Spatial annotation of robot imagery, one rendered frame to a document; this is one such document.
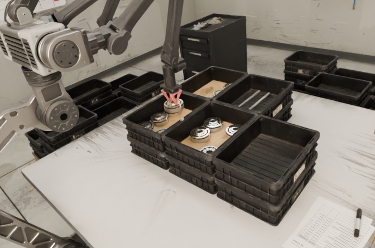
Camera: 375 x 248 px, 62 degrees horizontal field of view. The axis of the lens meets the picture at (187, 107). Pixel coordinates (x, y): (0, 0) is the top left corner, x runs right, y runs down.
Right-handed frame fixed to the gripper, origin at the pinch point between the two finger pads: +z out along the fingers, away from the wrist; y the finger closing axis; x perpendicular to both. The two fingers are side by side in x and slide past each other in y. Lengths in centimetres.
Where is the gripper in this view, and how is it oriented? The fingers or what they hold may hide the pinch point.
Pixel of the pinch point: (172, 101)
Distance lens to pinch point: 161.8
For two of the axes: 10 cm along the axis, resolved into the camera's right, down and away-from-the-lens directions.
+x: -7.4, 3.8, -5.6
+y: -6.7, -2.8, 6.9
